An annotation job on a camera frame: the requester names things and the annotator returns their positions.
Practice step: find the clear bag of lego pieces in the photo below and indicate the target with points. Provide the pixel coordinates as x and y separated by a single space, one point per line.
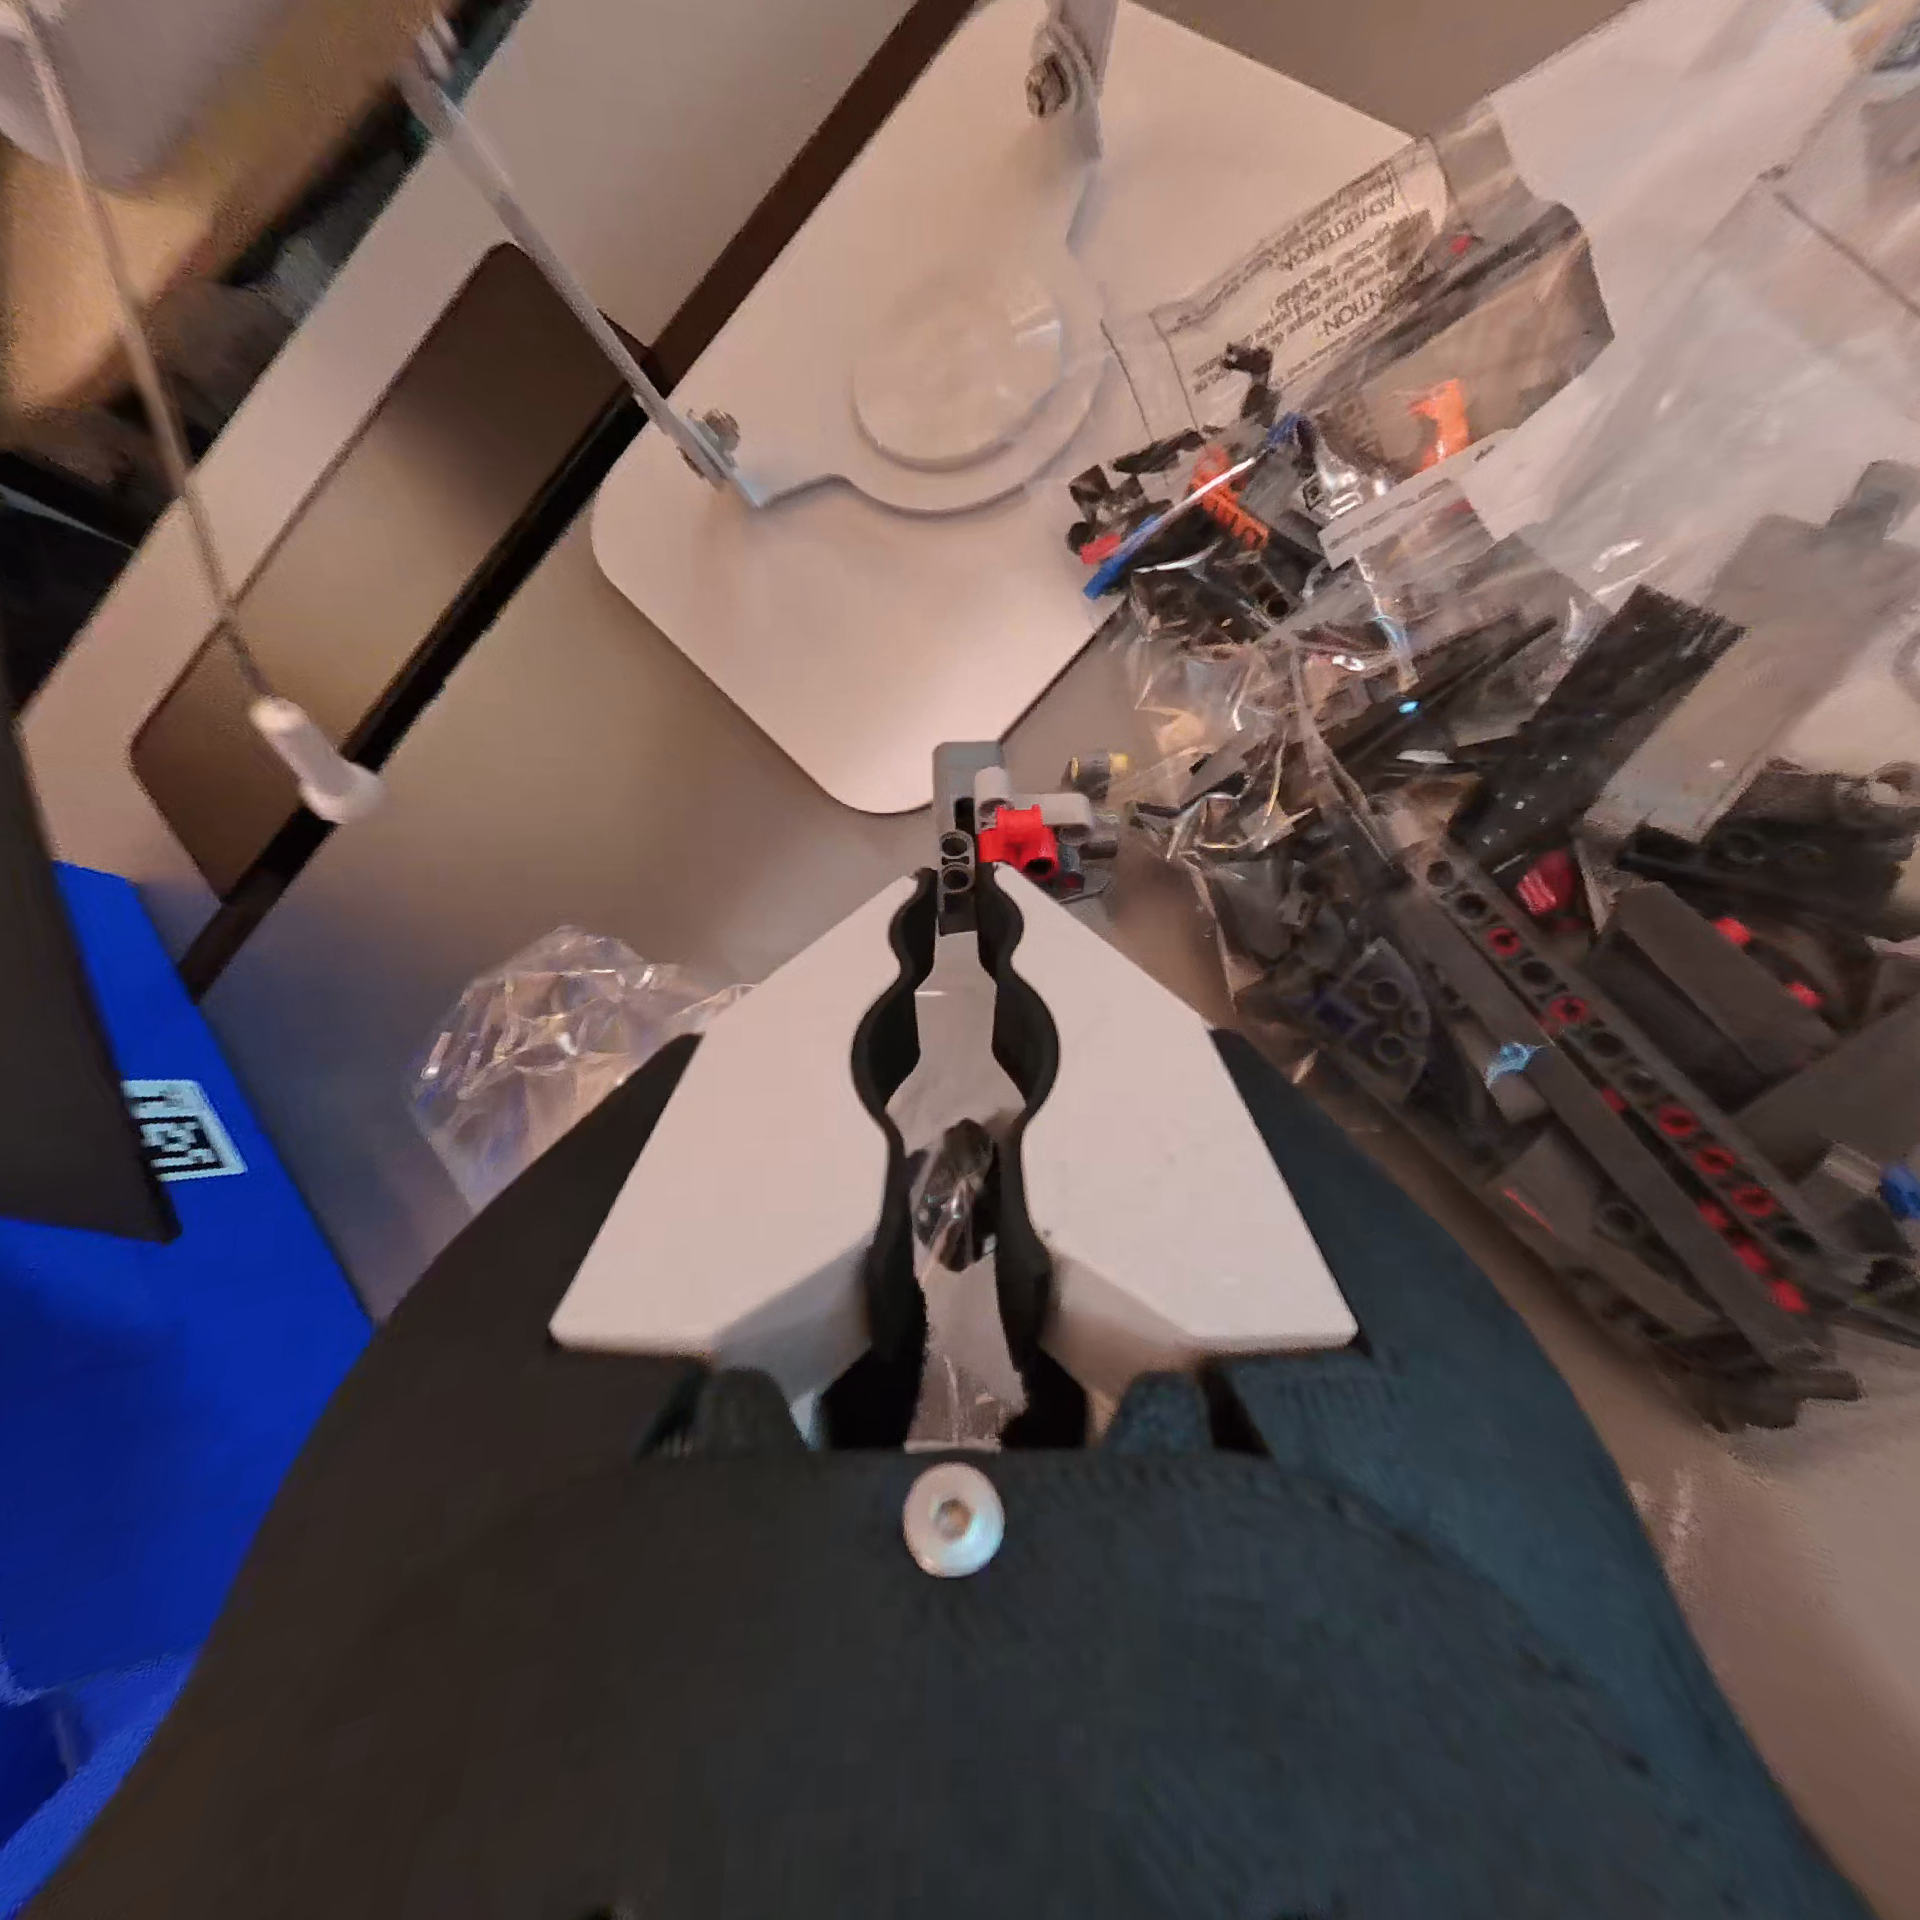
1198 509

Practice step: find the clear bag with warning print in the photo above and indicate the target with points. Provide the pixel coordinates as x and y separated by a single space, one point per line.
1319 254

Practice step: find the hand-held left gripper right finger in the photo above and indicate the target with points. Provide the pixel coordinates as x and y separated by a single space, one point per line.
1186 1200

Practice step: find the light grey red lego subassembly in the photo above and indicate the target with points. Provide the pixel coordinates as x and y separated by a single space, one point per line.
953 779

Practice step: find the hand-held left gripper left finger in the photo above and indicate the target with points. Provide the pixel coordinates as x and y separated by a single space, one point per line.
734 1200

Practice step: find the clear bag black pieces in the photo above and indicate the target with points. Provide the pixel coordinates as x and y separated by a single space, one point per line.
1772 301

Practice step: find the crumpled clear plastic bag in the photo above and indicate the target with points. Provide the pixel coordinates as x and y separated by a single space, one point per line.
569 1033

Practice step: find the blue plastic bin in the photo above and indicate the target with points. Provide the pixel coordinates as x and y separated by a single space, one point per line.
149 1424

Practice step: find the clear bag of dark parts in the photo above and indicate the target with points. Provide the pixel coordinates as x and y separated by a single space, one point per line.
1574 974

